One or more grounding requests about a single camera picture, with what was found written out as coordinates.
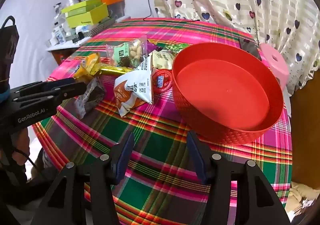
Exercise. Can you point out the orange white snack packet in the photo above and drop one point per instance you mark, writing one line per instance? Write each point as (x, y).
(130, 90)

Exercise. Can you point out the red round jelly cup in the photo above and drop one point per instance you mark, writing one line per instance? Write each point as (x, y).
(162, 81)

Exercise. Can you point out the yellow snack packet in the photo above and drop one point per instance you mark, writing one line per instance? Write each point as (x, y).
(87, 66)

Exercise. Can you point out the beige crumpled cloth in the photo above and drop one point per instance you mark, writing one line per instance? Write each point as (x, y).
(300, 197)

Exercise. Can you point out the golden snack bar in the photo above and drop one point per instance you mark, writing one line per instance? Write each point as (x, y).
(112, 70)

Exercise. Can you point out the green pea snack packet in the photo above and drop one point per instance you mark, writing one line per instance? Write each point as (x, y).
(175, 48)

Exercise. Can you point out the pale white snack packet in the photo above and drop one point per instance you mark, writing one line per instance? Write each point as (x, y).
(162, 59)

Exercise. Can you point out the black white striped box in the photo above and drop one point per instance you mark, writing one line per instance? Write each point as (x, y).
(100, 29)

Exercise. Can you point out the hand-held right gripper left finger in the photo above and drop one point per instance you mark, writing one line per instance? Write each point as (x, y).
(123, 157)

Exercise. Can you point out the wooden wardrobe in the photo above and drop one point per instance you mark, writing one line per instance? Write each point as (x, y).
(305, 127)

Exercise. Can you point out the white side table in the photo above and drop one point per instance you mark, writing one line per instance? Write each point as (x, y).
(62, 47)

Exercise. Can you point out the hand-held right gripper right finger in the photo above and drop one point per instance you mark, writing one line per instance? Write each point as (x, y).
(197, 157)

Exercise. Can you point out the green clear nut packet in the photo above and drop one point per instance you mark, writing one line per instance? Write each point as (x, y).
(125, 52)

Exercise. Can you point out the red round plastic basin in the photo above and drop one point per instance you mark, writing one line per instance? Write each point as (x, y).
(225, 85)

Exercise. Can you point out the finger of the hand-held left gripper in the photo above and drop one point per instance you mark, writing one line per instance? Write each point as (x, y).
(60, 82)
(72, 90)

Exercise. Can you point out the purple snack packet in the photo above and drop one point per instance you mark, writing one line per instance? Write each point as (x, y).
(150, 45)

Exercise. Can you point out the black smartphone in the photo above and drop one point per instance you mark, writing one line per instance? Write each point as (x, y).
(250, 49)

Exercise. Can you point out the yellow-green cardboard box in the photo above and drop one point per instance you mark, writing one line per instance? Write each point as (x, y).
(82, 16)

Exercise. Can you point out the dark brown clear snack packet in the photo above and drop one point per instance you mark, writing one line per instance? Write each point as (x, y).
(93, 92)

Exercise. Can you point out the pink green plaid tablecloth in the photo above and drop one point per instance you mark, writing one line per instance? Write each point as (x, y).
(160, 140)

